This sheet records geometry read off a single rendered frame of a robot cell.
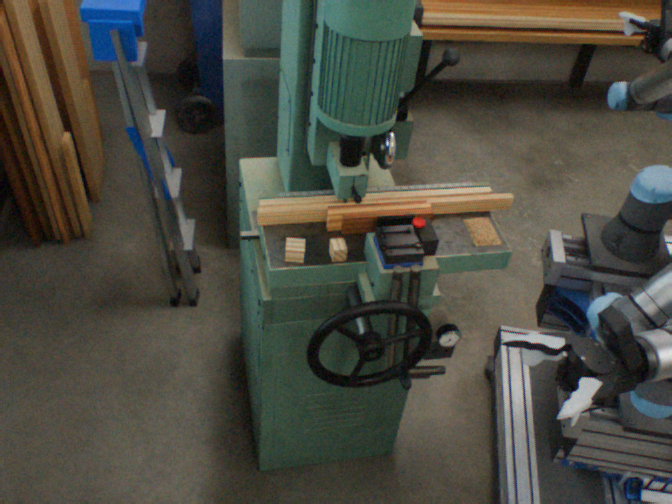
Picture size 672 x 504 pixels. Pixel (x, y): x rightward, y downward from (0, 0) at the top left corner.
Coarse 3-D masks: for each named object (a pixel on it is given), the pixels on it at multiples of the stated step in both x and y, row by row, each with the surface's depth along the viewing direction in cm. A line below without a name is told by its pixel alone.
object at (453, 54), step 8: (448, 48) 131; (448, 56) 130; (456, 56) 131; (440, 64) 136; (448, 64) 132; (456, 64) 132; (432, 72) 140; (424, 80) 145; (416, 88) 151; (408, 96) 157; (400, 104) 163; (400, 112) 167; (400, 120) 169
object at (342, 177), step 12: (336, 144) 165; (336, 156) 161; (336, 168) 158; (348, 168) 158; (360, 168) 159; (336, 180) 159; (348, 180) 157; (360, 180) 158; (336, 192) 160; (348, 192) 160; (360, 192) 160
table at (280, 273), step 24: (456, 216) 176; (480, 216) 177; (264, 240) 163; (312, 240) 164; (360, 240) 166; (456, 240) 169; (504, 240) 171; (288, 264) 158; (312, 264) 158; (336, 264) 159; (360, 264) 160; (456, 264) 167; (480, 264) 169; (504, 264) 171; (360, 288) 160
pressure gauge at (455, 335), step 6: (450, 324) 177; (438, 330) 177; (444, 330) 176; (450, 330) 175; (456, 330) 176; (438, 336) 177; (444, 336) 176; (450, 336) 176; (456, 336) 177; (438, 342) 177; (444, 342) 178; (450, 342) 178; (456, 342) 179
